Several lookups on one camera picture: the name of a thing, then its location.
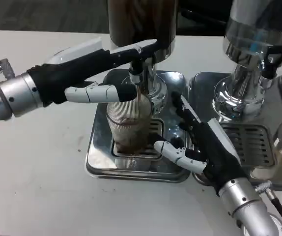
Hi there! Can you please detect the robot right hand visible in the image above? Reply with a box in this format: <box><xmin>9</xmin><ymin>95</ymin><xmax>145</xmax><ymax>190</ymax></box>
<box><xmin>153</xmin><ymin>91</ymin><xmax>249</xmax><ymax>197</ymax></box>

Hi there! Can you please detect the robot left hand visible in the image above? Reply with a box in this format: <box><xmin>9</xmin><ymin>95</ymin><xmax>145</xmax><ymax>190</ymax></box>
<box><xmin>27</xmin><ymin>36</ymin><xmax>159</xmax><ymax>108</ymax></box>

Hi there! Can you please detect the black tap of dark dispenser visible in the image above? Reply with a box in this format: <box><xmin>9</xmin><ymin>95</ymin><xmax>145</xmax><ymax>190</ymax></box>
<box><xmin>128</xmin><ymin>56</ymin><xmax>147</xmax><ymax>86</ymax></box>

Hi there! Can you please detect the clear ribbed glass cup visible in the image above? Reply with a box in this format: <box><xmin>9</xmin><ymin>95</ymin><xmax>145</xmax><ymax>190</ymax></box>
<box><xmin>106</xmin><ymin>92</ymin><xmax>154</xmax><ymax>155</ymax></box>

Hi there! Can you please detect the slotted steel drain grid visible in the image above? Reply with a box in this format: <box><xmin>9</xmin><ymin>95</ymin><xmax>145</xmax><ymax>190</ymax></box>
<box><xmin>111</xmin><ymin>118</ymin><xmax>166</xmax><ymax>162</ymax></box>
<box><xmin>221</xmin><ymin>122</ymin><xmax>278</xmax><ymax>167</ymax></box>

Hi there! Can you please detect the steel drip tray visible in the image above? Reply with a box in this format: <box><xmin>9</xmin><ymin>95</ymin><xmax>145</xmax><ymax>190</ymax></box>
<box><xmin>189</xmin><ymin>72</ymin><xmax>282</xmax><ymax>186</ymax></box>
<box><xmin>85</xmin><ymin>68</ymin><xmax>193</xmax><ymax>184</ymax></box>

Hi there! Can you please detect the dark drink dispenser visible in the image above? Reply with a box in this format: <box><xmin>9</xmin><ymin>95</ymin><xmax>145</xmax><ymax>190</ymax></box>
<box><xmin>108</xmin><ymin>0</ymin><xmax>177</xmax><ymax>116</ymax></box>

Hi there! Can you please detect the black tap of clear dispenser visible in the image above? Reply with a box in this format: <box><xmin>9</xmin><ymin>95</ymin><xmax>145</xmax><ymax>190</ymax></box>
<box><xmin>260</xmin><ymin>45</ymin><xmax>282</xmax><ymax>89</ymax></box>

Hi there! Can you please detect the clear drink dispenser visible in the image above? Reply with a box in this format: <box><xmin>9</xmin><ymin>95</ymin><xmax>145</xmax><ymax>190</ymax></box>
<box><xmin>212</xmin><ymin>0</ymin><xmax>282</xmax><ymax>123</ymax></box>

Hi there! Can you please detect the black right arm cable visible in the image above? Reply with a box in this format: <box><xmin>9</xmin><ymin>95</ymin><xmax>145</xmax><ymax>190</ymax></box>
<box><xmin>255</xmin><ymin>180</ymin><xmax>282</xmax><ymax>236</ymax></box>

